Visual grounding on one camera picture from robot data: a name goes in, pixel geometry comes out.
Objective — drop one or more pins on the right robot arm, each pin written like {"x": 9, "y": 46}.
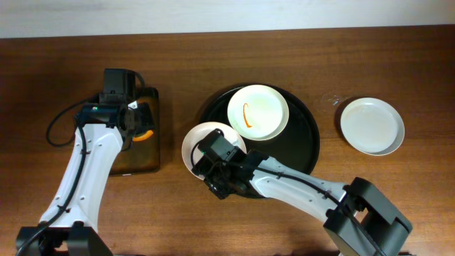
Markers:
{"x": 358, "y": 217}

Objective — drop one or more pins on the grey-white plate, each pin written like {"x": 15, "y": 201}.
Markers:
{"x": 372, "y": 126}

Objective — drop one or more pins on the orange green sponge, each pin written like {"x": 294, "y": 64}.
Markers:
{"x": 144, "y": 135}

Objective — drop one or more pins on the round black tray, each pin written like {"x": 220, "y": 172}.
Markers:
{"x": 297, "y": 146}

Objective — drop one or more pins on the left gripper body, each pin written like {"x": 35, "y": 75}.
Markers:
{"x": 144, "y": 119}

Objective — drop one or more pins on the white plate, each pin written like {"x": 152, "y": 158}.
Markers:
{"x": 258, "y": 112}
{"x": 198, "y": 133}

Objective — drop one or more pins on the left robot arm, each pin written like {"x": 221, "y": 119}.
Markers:
{"x": 72, "y": 216}

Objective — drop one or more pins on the black rectangular tray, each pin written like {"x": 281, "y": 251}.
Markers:
{"x": 142, "y": 153}

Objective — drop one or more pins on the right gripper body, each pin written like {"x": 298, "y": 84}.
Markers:
{"x": 218, "y": 188}

